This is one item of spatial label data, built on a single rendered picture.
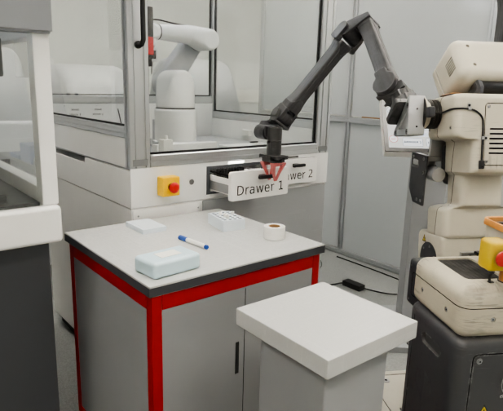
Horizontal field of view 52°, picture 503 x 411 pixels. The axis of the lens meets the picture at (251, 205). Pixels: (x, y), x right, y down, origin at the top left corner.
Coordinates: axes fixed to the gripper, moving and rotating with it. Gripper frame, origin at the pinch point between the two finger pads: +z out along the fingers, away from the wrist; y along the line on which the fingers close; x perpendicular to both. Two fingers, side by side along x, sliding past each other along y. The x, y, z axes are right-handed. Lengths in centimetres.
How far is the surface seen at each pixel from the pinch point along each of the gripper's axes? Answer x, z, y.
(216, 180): 15.4, 2.2, 15.5
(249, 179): 8.9, 0.4, 3.3
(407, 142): -80, -12, -5
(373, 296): -119, 88, 32
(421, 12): -163, -84, 48
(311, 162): -39.1, -1.5, 17.1
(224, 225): 31.2, 11.9, -11.5
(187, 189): 26.3, 5.5, 19.5
